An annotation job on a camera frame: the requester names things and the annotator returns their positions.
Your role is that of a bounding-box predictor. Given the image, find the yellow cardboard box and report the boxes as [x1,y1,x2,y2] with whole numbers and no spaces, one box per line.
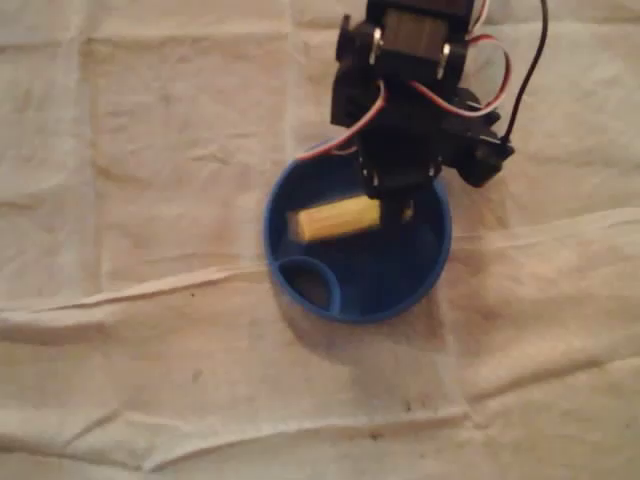
[285,194,384,244]

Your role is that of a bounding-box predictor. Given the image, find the blue round object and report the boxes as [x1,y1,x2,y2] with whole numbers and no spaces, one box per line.
[263,141,454,327]

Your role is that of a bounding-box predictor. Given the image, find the white creased tablecloth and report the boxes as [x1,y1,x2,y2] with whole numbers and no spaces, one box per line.
[0,0,640,480]

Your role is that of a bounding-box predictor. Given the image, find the white red servo cable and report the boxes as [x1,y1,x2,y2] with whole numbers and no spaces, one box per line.
[449,0,515,114]
[297,79,391,162]

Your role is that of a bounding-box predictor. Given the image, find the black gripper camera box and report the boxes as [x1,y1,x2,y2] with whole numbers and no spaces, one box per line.
[452,127,517,189]

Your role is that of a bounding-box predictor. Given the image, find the black camera cable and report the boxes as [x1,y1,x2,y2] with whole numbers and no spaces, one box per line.
[502,0,552,146]

